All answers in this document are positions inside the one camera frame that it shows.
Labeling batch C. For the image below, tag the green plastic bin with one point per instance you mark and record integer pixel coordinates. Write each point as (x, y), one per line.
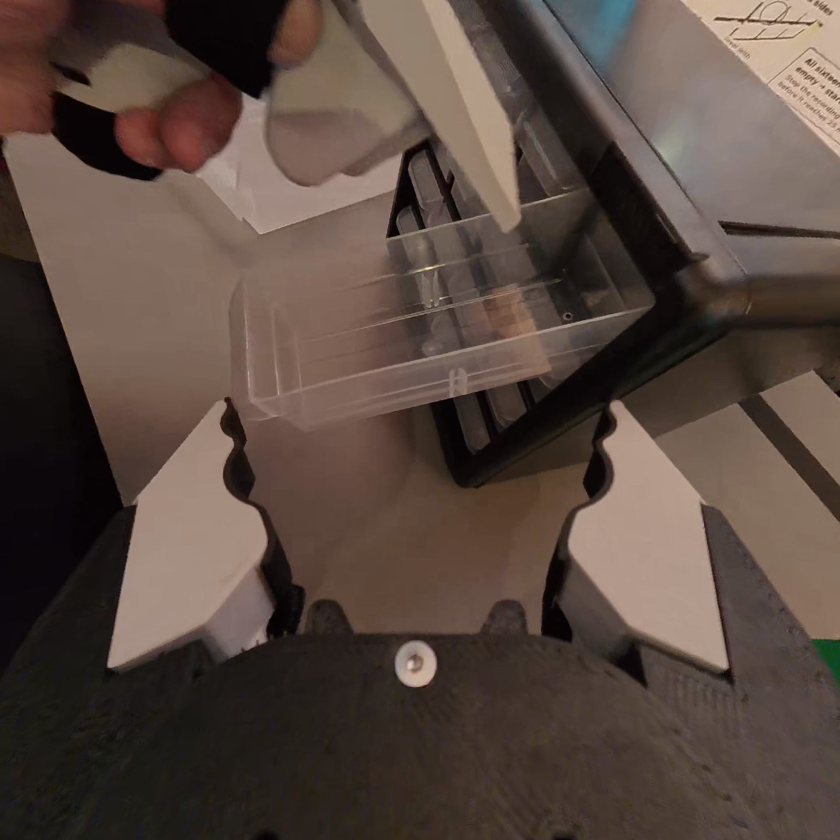
(828, 663)

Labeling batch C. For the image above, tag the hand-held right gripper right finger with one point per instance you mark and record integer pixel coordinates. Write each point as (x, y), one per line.
(649, 551)

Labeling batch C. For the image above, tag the illustrated instruction poster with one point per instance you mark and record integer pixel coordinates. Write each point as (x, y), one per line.
(787, 39)

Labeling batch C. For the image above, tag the black drawer cabinet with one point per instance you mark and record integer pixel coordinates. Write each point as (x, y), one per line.
(656, 164)

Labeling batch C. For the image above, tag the clear plastic drawer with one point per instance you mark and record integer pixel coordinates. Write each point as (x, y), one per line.
(367, 354)

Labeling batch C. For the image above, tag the person's dark clothing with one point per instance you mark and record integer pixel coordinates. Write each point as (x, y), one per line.
(39, 459)

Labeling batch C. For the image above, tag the person's left hand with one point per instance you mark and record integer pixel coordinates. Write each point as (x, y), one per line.
(65, 33)

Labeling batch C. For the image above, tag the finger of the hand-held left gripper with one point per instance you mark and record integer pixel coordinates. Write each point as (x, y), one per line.
(479, 118)

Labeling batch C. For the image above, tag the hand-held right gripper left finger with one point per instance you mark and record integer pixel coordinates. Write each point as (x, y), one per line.
(190, 538)

